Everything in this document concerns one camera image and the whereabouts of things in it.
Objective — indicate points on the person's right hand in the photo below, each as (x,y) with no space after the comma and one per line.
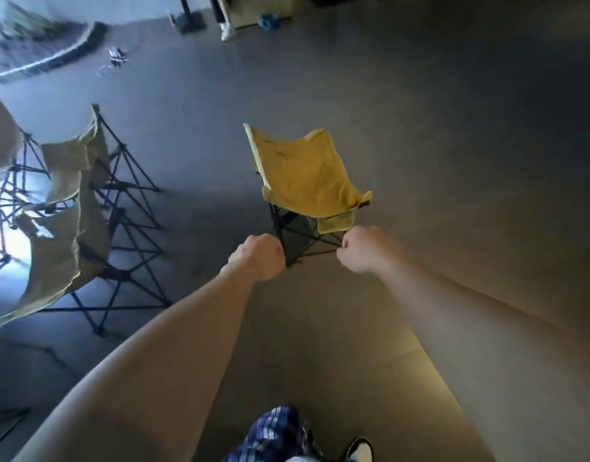
(369,252)

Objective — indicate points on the person's left hand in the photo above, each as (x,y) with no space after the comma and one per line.
(256,257)

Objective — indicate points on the person's right forearm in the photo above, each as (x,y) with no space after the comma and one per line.
(492,351)

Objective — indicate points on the person's left forearm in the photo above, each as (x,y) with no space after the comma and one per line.
(145,380)

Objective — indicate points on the person's right shoe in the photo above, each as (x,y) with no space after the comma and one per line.
(360,452)

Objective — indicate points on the blue plaid trousers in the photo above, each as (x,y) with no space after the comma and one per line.
(271,433)

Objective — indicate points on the small blue object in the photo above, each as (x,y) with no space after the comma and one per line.
(268,22)

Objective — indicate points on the small black white object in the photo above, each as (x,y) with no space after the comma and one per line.
(117,56)

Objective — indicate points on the black stand base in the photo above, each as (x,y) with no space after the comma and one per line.
(189,21)

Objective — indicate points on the beige cardboard box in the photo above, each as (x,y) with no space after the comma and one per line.
(261,4)

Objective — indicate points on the grey stone brick border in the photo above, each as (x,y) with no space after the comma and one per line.
(90,38)

